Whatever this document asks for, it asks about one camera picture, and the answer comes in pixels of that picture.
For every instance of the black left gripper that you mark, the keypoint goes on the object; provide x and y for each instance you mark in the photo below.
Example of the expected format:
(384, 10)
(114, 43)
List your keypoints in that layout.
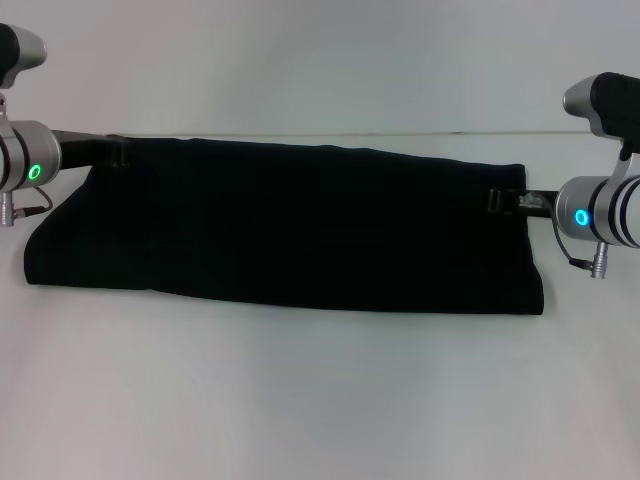
(80, 149)

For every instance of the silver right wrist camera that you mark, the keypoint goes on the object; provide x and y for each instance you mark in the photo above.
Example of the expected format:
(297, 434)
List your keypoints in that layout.
(607, 107)

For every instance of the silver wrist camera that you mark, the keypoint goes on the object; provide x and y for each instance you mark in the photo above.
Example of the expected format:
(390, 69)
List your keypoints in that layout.
(20, 50)
(607, 107)

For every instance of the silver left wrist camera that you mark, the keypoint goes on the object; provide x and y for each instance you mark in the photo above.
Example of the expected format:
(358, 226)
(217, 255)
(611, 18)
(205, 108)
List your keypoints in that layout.
(20, 50)

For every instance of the black shirt with FREE print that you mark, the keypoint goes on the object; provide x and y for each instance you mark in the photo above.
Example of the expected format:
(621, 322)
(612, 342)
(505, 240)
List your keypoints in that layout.
(300, 225)

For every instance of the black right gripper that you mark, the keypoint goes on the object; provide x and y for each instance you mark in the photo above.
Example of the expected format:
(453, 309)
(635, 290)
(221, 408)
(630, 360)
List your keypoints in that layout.
(539, 205)

